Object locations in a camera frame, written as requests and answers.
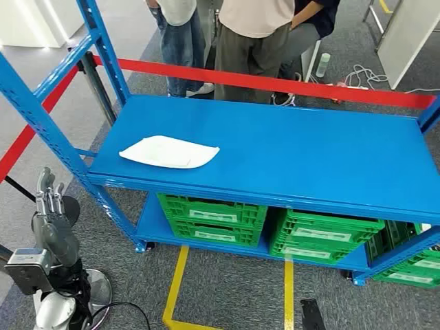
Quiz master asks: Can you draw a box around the red barrier belt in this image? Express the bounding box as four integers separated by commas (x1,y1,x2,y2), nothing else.
92,55,436,111
0,65,80,184

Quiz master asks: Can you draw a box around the white cable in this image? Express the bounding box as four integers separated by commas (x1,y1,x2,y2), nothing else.
343,63,440,95

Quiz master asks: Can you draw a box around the dark green plastic crate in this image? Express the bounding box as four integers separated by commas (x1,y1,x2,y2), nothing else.
365,221,420,265

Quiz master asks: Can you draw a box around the white platform block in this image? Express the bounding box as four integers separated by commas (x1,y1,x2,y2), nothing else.
0,0,85,50

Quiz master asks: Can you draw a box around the pale green bottle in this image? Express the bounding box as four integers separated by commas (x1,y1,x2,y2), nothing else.
315,52,331,79

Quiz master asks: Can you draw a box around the chrome barrier post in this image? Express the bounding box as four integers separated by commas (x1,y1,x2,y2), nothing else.
75,49,118,128

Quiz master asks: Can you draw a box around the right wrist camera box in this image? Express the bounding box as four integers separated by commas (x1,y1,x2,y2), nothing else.
300,298,327,330

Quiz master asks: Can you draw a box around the white desk panel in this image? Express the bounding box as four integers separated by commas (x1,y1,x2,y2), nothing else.
301,39,322,83

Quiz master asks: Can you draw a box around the blue metal shelf rack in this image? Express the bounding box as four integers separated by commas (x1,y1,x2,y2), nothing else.
0,0,440,289

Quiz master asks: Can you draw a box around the white curved plastic part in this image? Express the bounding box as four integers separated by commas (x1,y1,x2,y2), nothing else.
118,135,220,171

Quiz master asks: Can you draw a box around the white board panel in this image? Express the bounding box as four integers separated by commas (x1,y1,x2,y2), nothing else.
376,0,440,91

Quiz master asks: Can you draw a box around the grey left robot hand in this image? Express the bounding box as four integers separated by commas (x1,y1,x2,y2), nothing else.
31,167,81,268

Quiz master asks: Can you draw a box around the grey metal frame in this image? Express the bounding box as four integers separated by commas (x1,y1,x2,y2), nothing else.
362,0,395,52

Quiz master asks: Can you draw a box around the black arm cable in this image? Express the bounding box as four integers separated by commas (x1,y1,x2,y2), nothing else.
90,300,152,330

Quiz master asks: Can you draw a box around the person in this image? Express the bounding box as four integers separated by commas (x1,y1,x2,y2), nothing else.
214,0,297,105
272,0,341,107
145,0,215,99

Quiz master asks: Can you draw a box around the yellow floor tape strip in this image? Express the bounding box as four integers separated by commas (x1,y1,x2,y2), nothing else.
284,259,295,330

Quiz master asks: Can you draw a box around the black round base stand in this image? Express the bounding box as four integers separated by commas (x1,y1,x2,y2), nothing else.
4,175,82,228

